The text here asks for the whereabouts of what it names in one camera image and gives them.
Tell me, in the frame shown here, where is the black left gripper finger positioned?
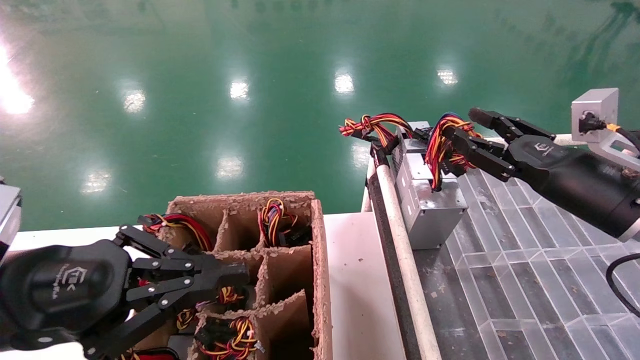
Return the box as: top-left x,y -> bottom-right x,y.
116,225 -> 251,282
82,277 -> 248,358

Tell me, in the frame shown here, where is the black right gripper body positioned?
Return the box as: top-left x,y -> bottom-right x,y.
502,134 -> 640,240

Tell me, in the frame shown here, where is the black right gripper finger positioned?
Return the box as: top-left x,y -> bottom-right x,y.
442,125 -> 517,182
468,107 -> 556,146

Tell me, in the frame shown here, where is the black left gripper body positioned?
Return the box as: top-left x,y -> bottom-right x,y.
0,240 -> 132,352

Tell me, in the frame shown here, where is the brown cardboard divider box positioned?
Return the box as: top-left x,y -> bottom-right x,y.
135,190 -> 335,360

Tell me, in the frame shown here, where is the black pipe connector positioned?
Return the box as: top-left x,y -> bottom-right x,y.
369,140 -> 392,171

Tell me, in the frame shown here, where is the clear acrylic divider tray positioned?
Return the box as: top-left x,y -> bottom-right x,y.
440,167 -> 640,360

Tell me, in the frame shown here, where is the grey rack base board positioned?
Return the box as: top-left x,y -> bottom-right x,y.
410,240 -> 481,360

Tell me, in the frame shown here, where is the black rack edge strip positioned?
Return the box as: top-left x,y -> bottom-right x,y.
367,172 -> 426,360

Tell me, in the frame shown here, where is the black camera cable yellow plug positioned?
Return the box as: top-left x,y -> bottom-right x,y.
580,112 -> 640,151

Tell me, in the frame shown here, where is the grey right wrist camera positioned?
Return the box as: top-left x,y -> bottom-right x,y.
571,88 -> 640,173

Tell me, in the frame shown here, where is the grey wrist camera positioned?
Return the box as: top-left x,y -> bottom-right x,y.
571,88 -> 640,173
0,182 -> 24,263

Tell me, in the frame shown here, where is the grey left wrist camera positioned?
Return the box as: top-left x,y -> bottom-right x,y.
0,182 -> 24,263

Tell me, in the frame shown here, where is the black dangling arm cable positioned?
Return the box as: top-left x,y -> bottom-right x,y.
606,252 -> 640,318

